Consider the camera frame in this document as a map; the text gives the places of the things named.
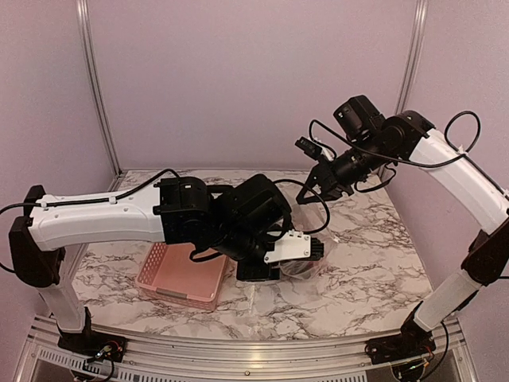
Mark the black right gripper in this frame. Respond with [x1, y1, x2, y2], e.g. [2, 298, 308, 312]
[296, 133, 394, 205]

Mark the clear zip top bag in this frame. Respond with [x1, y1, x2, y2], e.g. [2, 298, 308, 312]
[279, 193, 337, 281]

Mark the pink perforated plastic basket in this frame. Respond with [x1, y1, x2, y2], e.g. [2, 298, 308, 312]
[135, 243, 228, 311]

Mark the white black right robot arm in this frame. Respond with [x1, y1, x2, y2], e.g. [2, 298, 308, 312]
[295, 95, 508, 357]

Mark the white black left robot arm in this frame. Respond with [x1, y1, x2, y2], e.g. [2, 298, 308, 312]
[8, 169, 291, 354]

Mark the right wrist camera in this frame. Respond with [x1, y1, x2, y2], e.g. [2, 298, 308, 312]
[295, 137, 335, 162]

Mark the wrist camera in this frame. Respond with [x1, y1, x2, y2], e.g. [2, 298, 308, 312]
[295, 137, 335, 162]
[263, 231, 324, 264]

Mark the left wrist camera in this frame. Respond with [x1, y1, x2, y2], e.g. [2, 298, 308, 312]
[263, 231, 324, 264]

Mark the aluminium front frame rail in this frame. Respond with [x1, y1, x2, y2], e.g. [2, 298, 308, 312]
[15, 314, 478, 382]

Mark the left aluminium corner post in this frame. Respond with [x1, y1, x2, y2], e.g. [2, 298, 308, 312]
[76, 0, 122, 177]

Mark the aluminium corner post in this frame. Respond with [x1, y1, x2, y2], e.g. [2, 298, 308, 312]
[394, 0, 429, 114]
[76, 0, 122, 177]

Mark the right aluminium corner post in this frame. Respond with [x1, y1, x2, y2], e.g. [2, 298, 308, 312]
[394, 0, 429, 114]

